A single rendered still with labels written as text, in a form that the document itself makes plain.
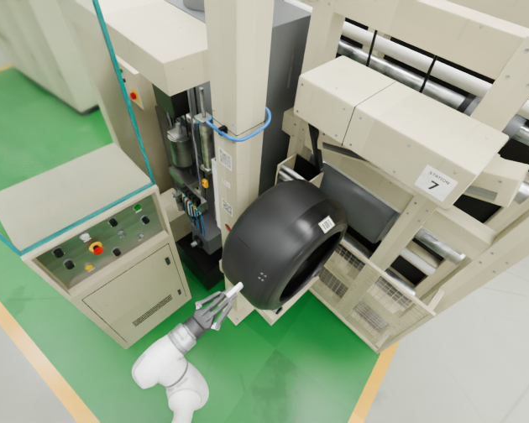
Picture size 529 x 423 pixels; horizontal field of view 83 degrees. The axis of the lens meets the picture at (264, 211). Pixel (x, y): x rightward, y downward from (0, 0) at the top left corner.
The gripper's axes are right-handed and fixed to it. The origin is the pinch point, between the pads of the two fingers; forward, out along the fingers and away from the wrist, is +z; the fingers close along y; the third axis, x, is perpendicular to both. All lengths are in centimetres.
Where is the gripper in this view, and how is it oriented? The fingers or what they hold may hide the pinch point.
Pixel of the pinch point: (234, 290)
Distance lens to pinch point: 114.8
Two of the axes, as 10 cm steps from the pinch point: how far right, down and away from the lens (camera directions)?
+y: -6.9, -6.0, 4.0
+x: 0.3, 5.3, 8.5
